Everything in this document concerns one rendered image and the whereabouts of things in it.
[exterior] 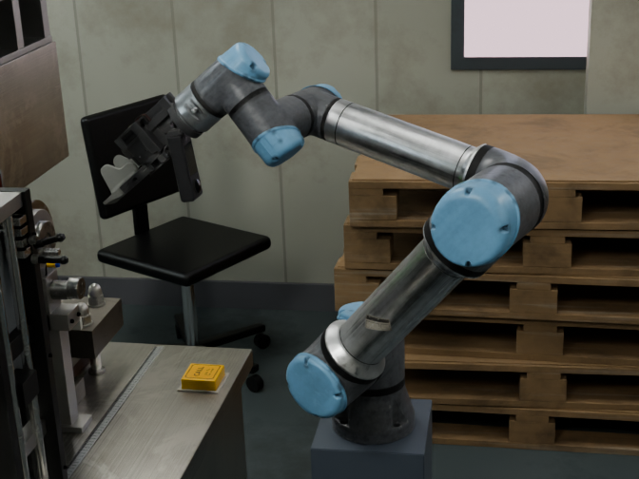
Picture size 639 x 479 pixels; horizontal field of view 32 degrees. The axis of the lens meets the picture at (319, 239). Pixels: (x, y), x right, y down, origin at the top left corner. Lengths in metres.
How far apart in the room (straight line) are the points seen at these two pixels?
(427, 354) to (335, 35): 1.38
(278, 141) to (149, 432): 0.63
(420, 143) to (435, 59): 2.60
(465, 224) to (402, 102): 2.85
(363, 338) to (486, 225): 0.31
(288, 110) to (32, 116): 1.12
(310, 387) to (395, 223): 1.65
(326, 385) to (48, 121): 1.31
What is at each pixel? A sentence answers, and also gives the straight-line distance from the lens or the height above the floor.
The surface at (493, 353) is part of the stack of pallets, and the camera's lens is 3.64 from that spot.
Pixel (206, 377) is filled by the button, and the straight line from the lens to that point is 2.21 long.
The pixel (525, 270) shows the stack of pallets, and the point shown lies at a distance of 3.50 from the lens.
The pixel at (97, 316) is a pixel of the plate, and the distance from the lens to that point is 2.26.
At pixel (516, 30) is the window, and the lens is 4.32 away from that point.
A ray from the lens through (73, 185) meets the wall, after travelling 4.84.
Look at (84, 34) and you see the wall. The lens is 4.66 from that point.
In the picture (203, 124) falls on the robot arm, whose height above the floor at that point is 1.48.
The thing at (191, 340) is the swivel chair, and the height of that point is 0.13.
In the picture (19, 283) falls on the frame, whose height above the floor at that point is 1.31.
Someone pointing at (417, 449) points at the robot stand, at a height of 0.90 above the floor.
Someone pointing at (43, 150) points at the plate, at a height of 1.20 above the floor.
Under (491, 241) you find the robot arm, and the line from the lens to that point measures 1.58.
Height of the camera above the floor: 1.93
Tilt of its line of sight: 20 degrees down
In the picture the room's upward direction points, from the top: 2 degrees counter-clockwise
